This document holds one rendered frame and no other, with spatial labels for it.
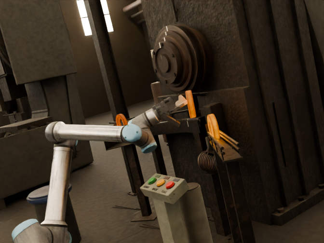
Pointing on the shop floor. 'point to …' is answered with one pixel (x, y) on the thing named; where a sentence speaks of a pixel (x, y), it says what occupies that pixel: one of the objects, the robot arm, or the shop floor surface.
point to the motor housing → (214, 193)
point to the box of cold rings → (24, 160)
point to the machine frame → (255, 99)
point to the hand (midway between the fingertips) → (189, 101)
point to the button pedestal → (168, 207)
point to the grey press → (40, 68)
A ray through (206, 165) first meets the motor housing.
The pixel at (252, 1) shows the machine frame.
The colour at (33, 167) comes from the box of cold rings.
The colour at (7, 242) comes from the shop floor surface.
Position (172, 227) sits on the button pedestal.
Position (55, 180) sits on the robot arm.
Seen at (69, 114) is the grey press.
